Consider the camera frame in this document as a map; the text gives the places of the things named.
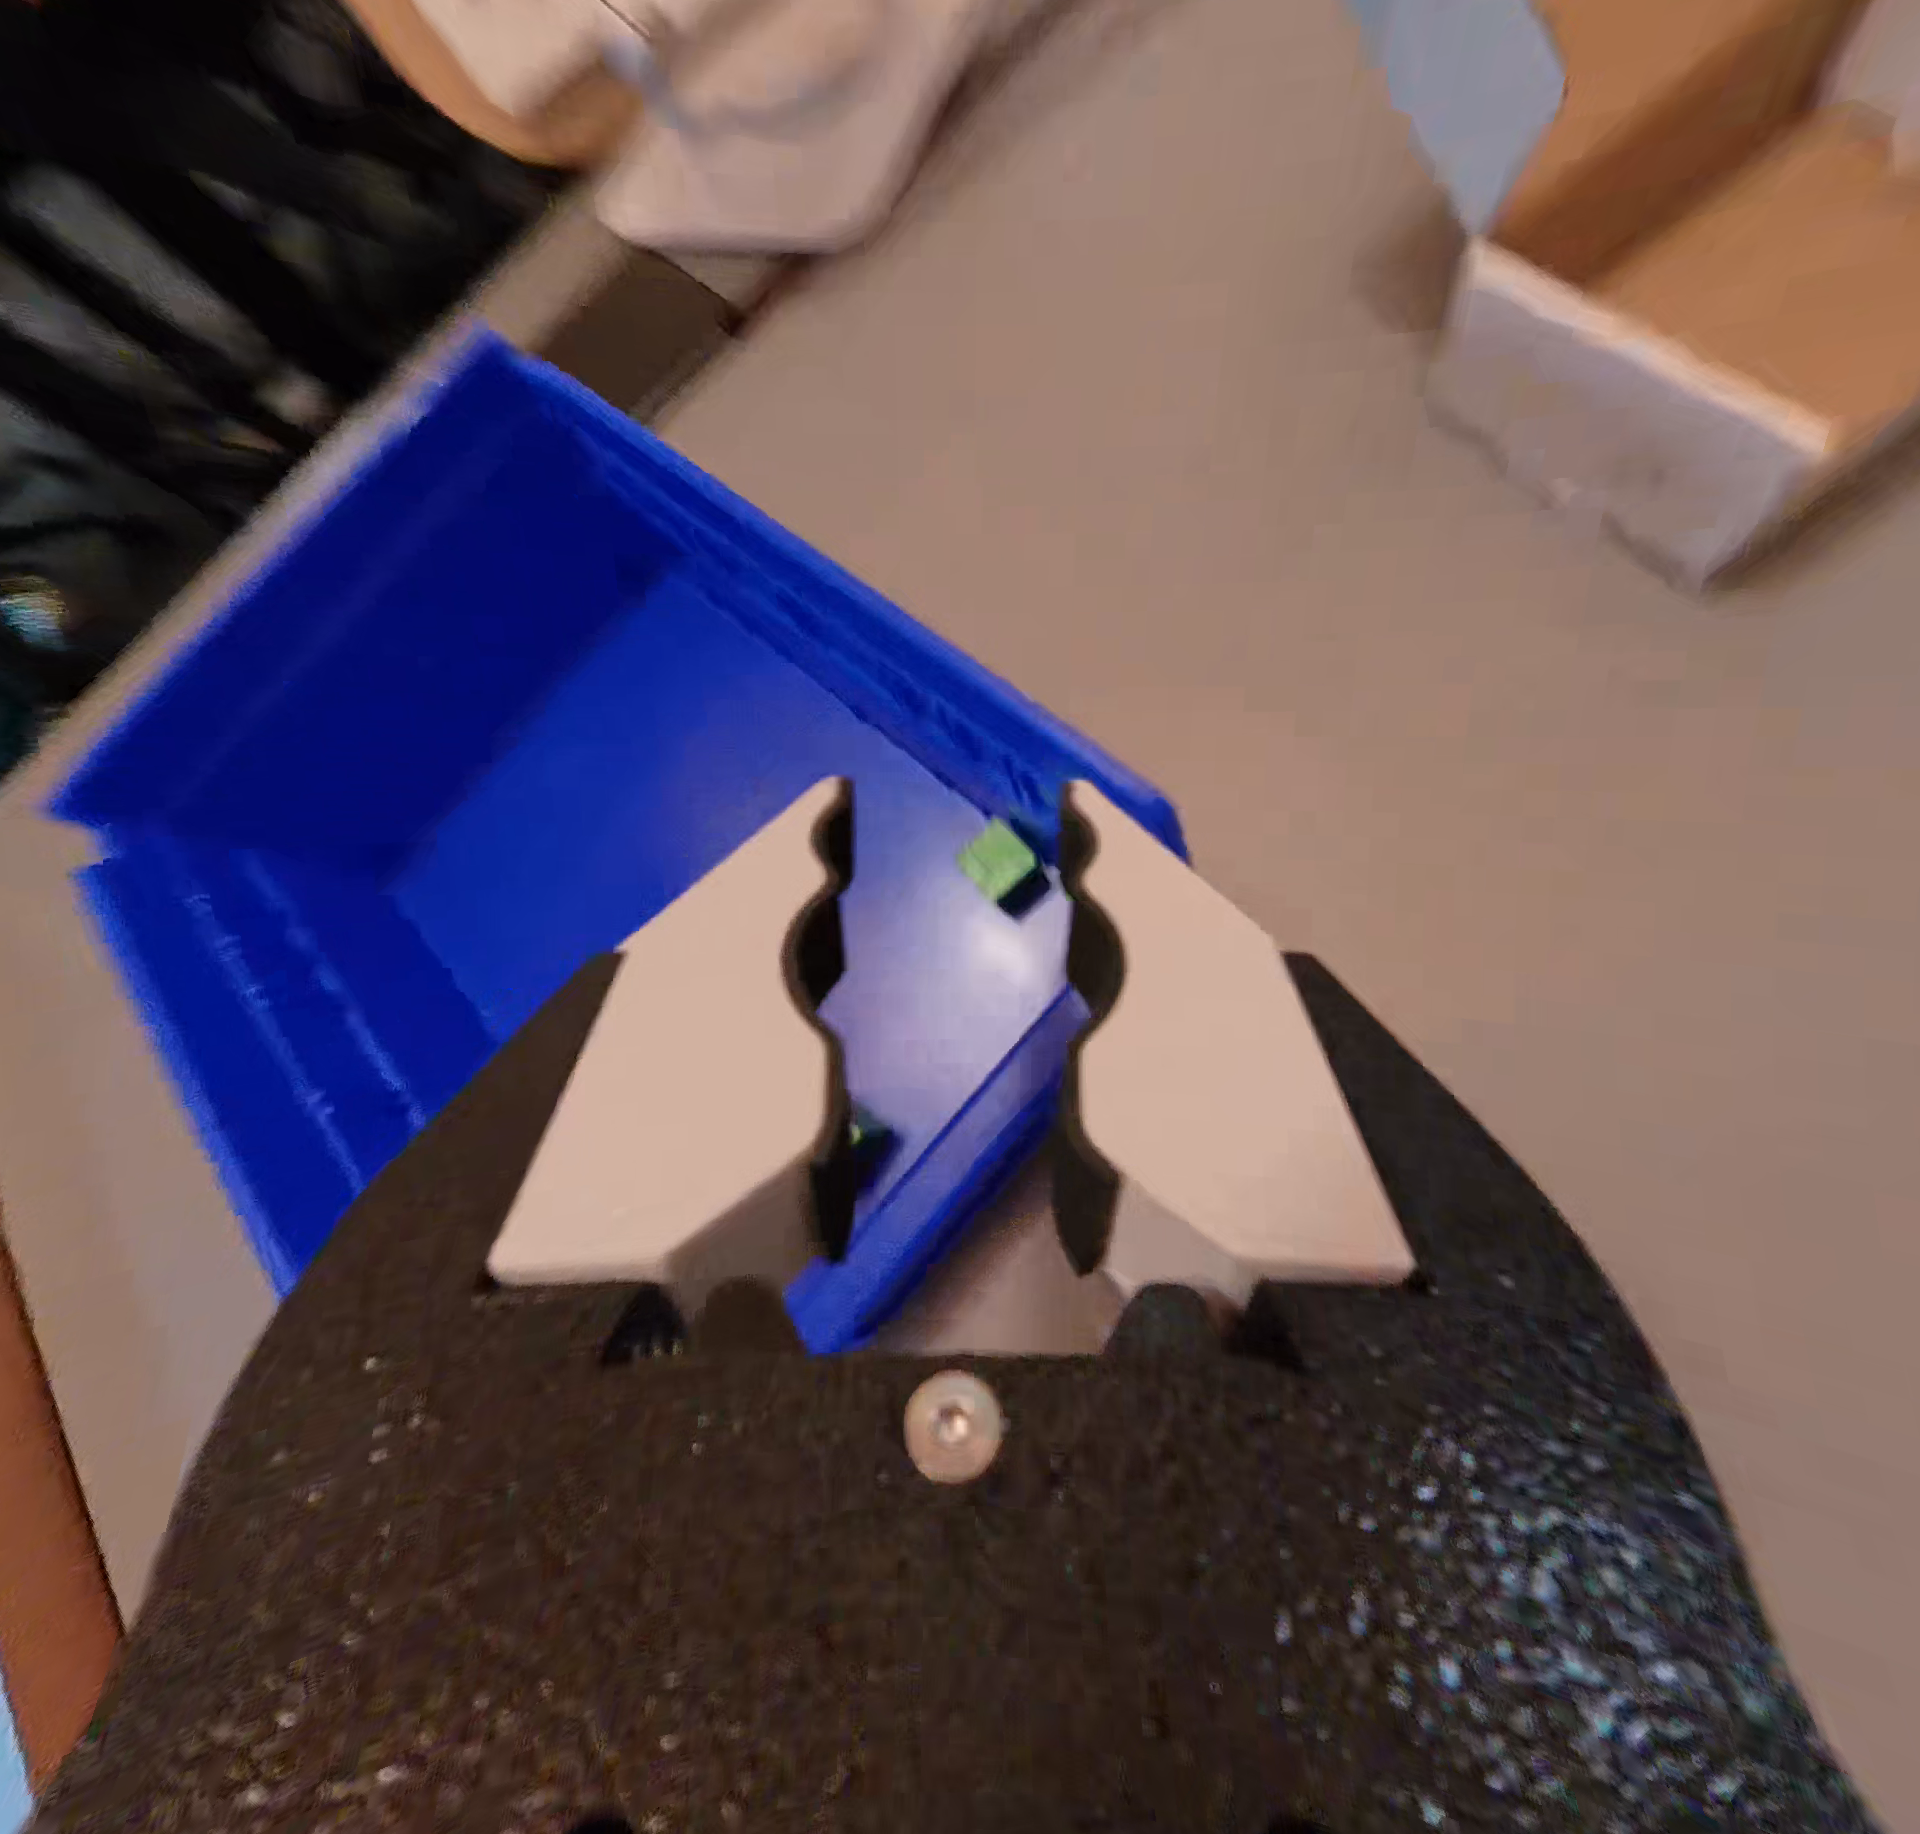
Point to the blue plastic bin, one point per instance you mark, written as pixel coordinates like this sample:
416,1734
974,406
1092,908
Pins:
494,709

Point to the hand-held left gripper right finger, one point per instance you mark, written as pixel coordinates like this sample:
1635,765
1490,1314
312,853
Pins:
1228,1112

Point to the instruction sheet on stand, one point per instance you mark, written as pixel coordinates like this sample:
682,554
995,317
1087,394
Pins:
750,109

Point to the small green cube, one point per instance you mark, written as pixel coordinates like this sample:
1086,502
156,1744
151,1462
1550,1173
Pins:
873,1136

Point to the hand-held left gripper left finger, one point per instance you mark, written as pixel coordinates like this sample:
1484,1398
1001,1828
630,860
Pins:
673,1102

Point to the white cardboard mailer box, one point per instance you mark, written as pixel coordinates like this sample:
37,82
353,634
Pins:
1651,408

